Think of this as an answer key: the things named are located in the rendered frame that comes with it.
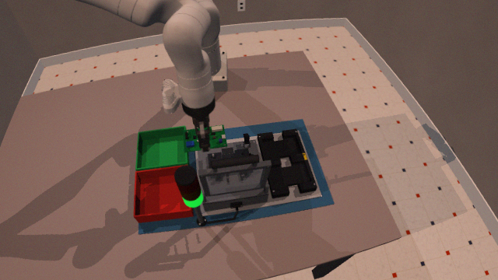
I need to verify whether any red open-top bin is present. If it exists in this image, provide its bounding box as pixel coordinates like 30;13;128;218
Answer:
134;166;194;223

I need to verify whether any green circuit board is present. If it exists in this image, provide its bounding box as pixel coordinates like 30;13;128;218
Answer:
183;125;227;152

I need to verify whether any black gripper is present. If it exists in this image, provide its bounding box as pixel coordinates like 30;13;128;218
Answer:
182;97;216;152

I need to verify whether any green bin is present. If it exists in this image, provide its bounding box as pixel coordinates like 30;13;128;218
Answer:
135;126;190;171

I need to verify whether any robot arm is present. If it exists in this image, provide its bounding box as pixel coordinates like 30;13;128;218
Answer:
76;0;221;114

